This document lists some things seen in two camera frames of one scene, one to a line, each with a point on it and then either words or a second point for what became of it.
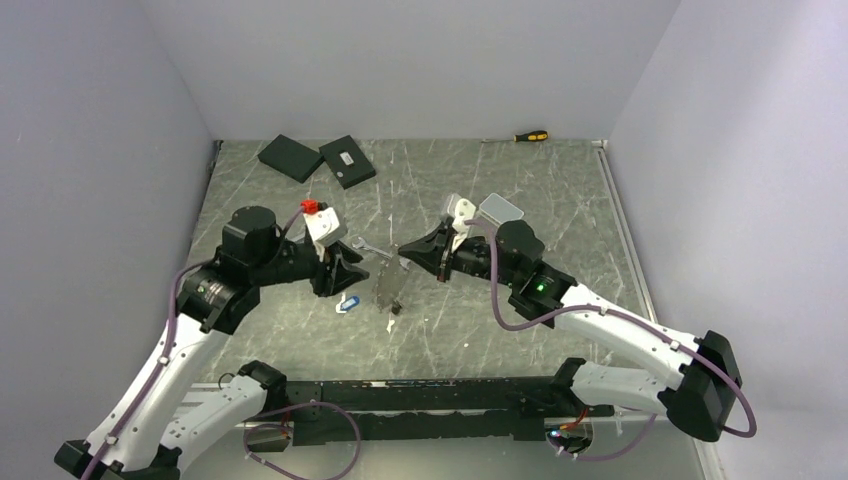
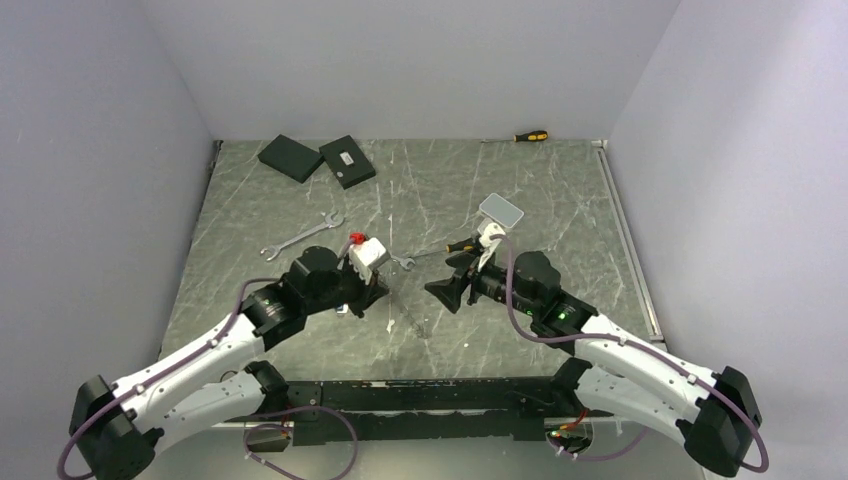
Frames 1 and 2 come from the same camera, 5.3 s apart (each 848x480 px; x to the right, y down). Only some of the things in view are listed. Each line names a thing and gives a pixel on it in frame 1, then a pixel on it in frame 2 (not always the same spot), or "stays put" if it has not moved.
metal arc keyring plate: [390, 281] → [415, 324]
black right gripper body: [450, 261] → [491, 281]
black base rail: [427, 411] stays put
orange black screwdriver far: [529, 136] stays put
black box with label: [346, 161] stays put
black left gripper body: [323, 281] → [356, 291]
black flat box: [291, 158] stays put
